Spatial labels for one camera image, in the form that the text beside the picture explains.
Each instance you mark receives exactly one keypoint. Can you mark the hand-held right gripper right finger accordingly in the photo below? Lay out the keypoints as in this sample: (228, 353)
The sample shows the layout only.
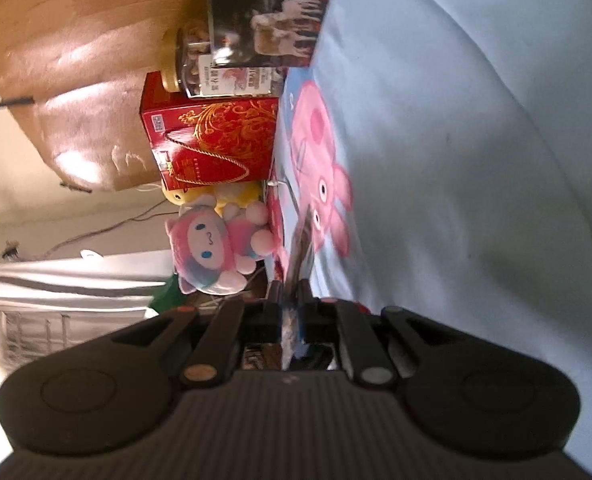
(306, 317)

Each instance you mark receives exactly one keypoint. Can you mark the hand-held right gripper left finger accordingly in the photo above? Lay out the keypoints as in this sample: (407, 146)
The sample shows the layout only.
(275, 317)

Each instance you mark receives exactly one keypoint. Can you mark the thin dark snack packet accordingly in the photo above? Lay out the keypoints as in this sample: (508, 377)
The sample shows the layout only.
(301, 250)

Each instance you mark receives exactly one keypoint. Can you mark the pink and white plush toy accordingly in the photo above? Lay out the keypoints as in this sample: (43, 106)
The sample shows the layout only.
(210, 245)

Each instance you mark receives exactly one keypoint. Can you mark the green cloth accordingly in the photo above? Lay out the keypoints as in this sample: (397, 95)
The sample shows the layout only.
(168, 295)

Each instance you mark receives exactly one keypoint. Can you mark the yellow plush toy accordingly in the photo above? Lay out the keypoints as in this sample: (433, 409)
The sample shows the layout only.
(241, 194)

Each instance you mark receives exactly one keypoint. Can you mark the red gift box gold pattern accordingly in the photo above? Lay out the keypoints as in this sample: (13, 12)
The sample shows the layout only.
(215, 130)

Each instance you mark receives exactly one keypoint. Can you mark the printed blanket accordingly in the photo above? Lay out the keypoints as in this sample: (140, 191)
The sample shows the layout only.
(451, 160)

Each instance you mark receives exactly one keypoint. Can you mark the clear jar with gold lid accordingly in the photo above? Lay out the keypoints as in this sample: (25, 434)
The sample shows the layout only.
(190, 60)

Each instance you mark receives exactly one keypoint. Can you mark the dark printed box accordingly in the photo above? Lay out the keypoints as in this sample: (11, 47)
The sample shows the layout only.
(266, 5)

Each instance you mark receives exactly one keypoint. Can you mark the wooden headboard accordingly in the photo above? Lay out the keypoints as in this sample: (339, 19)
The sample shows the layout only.
(75, 50)

